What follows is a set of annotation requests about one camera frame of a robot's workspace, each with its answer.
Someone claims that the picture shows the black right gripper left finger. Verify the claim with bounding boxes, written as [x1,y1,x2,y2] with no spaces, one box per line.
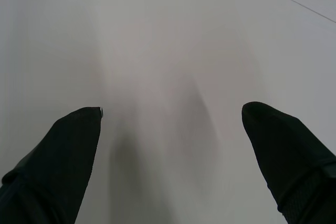
[0,106,104,224]

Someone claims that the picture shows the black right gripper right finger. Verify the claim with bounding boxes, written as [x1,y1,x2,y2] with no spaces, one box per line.
[241,101,336,224]

